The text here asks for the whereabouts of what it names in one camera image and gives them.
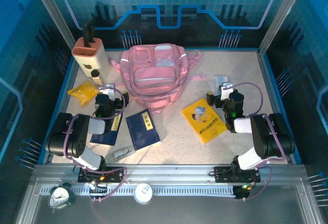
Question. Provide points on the ruler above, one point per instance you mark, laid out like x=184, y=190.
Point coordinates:
x=219, y=80

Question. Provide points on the pink backpack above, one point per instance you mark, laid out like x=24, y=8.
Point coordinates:
x=153, y=80

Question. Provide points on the dark blue book yellow label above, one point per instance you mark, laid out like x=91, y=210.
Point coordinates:
x=106, y=139
x=142, y=134

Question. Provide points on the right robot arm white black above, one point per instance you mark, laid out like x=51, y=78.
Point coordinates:
x=266, y=137

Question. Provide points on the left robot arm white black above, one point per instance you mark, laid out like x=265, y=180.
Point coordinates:
x=97, y=126

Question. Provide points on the yellow snack bag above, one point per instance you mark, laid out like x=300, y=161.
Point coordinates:
x=83, y=92

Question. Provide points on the small beige bottle black cap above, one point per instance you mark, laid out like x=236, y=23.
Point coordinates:
x=97, y=79

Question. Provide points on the beige knife block orange top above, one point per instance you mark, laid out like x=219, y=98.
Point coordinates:
x=89, y=57

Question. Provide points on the aluminium front beam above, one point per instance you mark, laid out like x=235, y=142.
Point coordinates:
x=166, y=172

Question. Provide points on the white tin can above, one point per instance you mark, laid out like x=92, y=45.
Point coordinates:
x=143, y=193

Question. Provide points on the green alarm clock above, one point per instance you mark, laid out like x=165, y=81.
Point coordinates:
x=60, y=198

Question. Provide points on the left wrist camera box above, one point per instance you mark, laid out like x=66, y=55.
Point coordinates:
x=107, y=92

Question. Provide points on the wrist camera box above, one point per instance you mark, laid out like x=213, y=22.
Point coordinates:
x=107, y=92
x=225, y=89

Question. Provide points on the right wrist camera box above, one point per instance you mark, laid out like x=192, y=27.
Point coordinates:
x=225, y=89

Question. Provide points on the aluminium frame post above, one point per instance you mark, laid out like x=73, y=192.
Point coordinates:
x=279, y=16
x=51, y=11

